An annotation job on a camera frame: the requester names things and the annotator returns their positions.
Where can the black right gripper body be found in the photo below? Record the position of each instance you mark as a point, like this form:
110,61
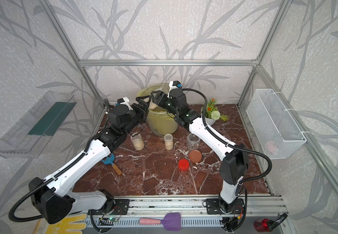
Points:
164,102

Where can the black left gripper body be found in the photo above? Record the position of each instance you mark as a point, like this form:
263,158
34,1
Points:
137,114

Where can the glass jar with oatmeal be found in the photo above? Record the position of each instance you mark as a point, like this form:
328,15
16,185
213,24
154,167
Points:
137,141

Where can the small oatmeal jar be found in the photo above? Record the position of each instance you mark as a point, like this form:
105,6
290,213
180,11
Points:
168,139

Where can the brown-lidded oatmeal jar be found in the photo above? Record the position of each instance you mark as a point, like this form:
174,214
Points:
193,141

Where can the red jar lid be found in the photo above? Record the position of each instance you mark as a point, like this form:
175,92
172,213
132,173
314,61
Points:
183,165

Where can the brown jar lid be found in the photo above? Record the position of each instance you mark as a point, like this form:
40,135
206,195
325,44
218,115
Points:
195,156

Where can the red-lidded oatmeal jar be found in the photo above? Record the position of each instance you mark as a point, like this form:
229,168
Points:
152,105

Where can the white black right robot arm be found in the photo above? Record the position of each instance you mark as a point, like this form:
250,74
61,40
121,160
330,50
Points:
234,158

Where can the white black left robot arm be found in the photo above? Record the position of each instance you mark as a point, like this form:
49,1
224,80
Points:
52,195

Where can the yellow plastic bin liner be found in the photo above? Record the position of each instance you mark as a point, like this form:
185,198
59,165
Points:
156,112

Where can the potted artificial flower plant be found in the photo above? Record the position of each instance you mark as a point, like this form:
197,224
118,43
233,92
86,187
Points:
212,113

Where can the pink item in basket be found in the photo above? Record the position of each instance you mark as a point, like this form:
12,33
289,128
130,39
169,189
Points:
272,148

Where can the yellow dotted glove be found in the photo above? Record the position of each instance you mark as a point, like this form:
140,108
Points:
72,224

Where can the red black handheld tool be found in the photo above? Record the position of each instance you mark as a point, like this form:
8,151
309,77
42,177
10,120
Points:
268,225

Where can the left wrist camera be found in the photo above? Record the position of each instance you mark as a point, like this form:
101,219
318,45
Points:
124,101

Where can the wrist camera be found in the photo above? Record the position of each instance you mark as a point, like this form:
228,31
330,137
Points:
124,101
174,86

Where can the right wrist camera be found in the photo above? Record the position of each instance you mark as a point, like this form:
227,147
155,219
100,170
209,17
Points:
174,86

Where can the blue wooden-handled garden fork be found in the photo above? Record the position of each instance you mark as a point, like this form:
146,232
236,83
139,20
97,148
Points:
109,160

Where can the clear plastic wall shelf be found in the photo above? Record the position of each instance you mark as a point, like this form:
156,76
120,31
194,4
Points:
31,134

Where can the purple pink-handled scoop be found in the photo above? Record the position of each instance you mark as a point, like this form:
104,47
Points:
171,222

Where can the white wire mesh basket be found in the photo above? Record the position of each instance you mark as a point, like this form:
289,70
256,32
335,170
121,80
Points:
272,120

